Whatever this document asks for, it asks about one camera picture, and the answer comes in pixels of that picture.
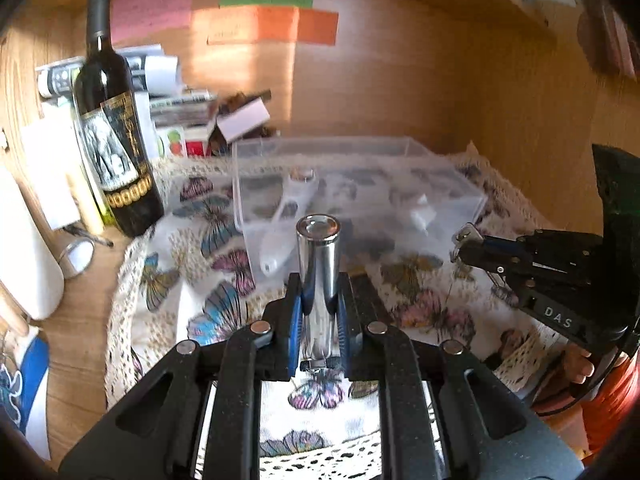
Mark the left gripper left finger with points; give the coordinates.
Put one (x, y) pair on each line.
(195, 394)

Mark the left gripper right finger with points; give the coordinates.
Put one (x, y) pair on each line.
(443, 414)

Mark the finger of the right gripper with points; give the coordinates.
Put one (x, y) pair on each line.
(497, 255)

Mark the white charger plug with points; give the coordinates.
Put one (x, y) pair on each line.
(422, 213)

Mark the silver metal cylinder lighter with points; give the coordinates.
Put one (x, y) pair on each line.
(318, 244)

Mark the white handheld thermometer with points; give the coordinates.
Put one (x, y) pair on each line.
(279, 241)

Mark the person's right hand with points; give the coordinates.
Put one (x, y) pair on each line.
(577, 367)

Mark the clear plastic storage box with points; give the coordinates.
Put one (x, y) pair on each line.
(368, 183)

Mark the blue stitch sticker card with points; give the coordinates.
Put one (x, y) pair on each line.
(25, 365)

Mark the small round mirror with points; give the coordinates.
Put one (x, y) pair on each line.
(76, 257)

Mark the white plastic bottle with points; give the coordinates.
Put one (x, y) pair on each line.
(28, 270)

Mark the yellow tube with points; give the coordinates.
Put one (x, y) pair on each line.
(82, 195)

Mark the brown striped curtain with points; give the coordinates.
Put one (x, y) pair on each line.
(607, 42)

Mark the small white cardboard box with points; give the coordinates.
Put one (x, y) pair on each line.
(251, 115)

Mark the stack of books papers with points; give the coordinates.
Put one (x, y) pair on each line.
(183, 124)

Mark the orange sticky note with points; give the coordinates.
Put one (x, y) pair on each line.
(253, 24)

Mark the dark wine bottle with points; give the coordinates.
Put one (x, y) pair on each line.
(110, 130)

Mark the white rolled poster tube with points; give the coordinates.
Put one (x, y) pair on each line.
(151, 70)

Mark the pink sticky note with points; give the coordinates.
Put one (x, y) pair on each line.
(140, 18)

